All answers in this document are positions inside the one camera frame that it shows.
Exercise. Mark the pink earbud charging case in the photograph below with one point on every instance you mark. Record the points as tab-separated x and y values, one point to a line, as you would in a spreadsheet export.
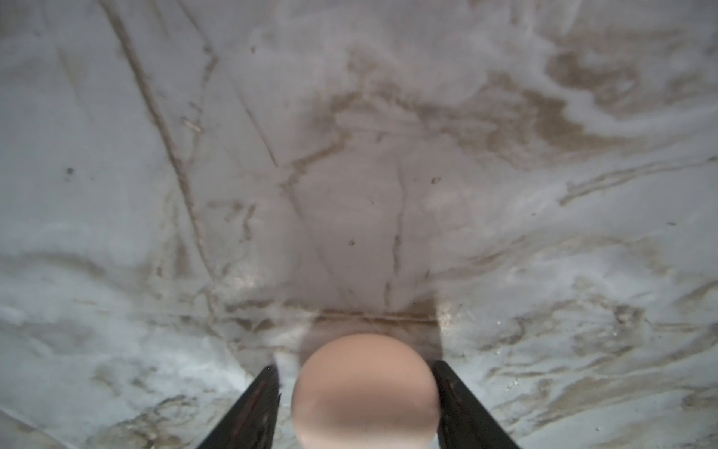
365	391

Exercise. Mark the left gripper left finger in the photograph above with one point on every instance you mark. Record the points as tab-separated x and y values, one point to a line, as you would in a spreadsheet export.
251	422

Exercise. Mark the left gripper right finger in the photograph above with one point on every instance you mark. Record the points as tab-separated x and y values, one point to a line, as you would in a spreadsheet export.
465	423

